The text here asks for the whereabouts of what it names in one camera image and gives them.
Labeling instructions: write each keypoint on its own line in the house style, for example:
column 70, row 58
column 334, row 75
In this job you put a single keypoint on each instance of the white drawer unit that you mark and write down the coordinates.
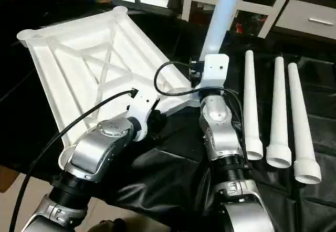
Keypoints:
column 310, row 19

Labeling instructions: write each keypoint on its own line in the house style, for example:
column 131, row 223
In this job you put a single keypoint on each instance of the flat brown cardboard sheet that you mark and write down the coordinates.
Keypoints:
column 6, row 178

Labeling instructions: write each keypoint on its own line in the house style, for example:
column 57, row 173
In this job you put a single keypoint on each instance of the white plastic table leg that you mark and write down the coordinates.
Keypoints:
column 302, row 132
column 220, row 17
column 252, row 106
column 278, row 116

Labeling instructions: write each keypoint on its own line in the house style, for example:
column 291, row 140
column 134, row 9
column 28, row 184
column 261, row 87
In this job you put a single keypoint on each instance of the grey left robot foot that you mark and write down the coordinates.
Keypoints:
column 107, row 225

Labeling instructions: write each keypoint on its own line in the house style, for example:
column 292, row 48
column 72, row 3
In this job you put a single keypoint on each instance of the black mat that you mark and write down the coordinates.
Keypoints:
column 173, row 174

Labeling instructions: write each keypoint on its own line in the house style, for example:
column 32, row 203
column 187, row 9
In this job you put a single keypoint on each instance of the white plastic table top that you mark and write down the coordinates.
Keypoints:
column 94, row 69

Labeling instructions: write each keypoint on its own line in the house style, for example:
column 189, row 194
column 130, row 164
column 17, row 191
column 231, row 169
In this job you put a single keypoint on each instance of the white glass door cabinet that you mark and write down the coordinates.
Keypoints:
column 247, row 1

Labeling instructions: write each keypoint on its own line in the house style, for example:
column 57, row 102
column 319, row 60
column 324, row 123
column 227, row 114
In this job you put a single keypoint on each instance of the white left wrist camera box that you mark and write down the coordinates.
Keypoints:
column 140, row 108

